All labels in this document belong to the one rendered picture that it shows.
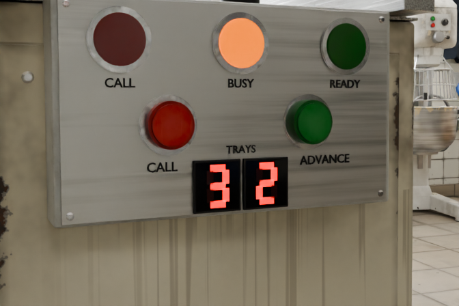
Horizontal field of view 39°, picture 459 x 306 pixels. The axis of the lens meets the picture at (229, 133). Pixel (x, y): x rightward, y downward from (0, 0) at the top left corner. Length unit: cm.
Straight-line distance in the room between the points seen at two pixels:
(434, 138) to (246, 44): 379
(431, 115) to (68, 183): 384
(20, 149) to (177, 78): 11
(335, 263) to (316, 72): 15
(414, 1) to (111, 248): 28
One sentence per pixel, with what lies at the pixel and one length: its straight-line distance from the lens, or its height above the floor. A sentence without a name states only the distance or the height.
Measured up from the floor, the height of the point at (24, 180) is 73.
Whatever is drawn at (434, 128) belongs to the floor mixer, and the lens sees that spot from 419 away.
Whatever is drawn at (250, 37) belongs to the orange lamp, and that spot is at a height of 82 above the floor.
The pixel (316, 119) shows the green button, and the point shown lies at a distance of 44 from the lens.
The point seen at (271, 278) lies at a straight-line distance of 49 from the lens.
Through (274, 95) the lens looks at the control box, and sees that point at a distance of 44.
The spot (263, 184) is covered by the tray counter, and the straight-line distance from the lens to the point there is 44.
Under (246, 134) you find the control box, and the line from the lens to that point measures 43.
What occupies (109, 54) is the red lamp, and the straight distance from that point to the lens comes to 40.
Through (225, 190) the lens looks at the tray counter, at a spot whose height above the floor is 72.
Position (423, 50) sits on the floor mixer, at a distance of 427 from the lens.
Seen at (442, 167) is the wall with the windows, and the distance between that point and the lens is 540.
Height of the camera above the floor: 78
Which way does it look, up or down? 3 degrees down
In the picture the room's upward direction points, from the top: straight up
